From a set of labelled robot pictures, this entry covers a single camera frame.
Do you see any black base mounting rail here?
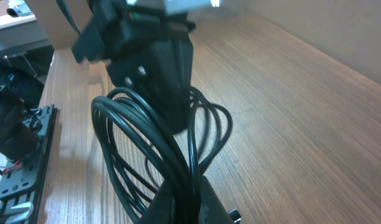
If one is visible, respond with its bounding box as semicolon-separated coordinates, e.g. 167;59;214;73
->
0;105;57;223

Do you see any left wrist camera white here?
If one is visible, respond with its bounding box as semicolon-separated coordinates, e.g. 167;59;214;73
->
126;0;221;16

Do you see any black USB cable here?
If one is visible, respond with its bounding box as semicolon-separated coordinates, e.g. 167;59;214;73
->
90;86;242;224

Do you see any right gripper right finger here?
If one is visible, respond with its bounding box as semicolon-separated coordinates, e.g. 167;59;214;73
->
198;176;234;224

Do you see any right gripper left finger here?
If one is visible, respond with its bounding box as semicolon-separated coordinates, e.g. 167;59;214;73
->
137;180;176;224

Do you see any left camera black cable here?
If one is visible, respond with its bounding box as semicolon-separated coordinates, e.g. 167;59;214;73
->
55;0;82;35

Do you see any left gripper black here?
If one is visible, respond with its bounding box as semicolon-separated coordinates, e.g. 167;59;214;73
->
71;1;196;134

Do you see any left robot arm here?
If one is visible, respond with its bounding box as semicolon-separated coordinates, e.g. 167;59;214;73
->
0;0;211;161

